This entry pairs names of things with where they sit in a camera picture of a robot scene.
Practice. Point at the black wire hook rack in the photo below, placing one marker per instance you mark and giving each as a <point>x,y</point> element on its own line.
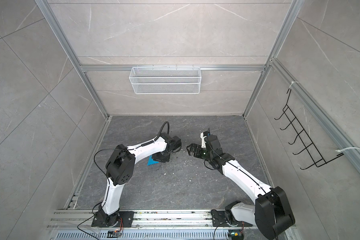
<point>302,135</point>

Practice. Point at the aluminium front rail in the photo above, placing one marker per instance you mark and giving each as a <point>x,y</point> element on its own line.
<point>145,219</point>

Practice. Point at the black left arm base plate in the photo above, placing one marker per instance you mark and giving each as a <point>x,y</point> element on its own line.
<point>115,220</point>

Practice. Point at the white wire mesh basket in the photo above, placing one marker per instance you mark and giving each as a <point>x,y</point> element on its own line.
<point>165,80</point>

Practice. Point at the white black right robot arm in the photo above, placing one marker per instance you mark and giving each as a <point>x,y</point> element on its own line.
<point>270,212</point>

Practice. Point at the blue square paper sheet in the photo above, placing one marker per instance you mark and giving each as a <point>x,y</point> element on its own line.
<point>151,161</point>

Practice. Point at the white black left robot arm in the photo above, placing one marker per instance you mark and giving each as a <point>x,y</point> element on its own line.
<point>121,164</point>

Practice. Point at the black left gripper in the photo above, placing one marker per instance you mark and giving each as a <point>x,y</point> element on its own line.
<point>158,158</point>

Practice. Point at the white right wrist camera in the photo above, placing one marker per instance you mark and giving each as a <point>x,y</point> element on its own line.
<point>203,135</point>

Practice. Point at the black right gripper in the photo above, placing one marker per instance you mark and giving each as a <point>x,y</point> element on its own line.
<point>194,146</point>

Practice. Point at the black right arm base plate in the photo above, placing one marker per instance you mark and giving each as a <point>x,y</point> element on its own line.
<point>224,219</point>

